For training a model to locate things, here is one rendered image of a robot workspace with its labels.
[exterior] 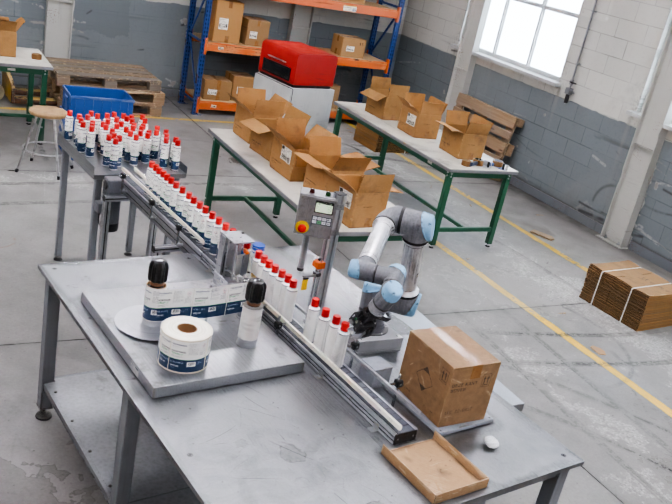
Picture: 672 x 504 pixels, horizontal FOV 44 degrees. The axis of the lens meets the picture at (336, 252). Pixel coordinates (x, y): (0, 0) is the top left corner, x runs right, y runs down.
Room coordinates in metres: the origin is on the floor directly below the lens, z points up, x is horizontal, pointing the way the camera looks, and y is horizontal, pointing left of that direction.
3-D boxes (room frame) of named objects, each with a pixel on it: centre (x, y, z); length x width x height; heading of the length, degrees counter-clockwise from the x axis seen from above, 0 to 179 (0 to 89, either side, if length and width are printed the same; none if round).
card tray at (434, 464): (2.51, -0.51, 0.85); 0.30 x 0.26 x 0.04; 39
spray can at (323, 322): (3.12, -0.01, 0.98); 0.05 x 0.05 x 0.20
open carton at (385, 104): (8.65, -0.19, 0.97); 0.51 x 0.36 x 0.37; 126
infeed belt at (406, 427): (3.29, 0.12, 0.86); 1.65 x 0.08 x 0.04; 39
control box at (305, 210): (3.43, 0.12, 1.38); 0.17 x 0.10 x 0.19; 94
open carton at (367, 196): (5.21, -0.06, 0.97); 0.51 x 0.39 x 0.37; 128
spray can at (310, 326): (3.19, 0.04, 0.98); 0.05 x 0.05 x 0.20
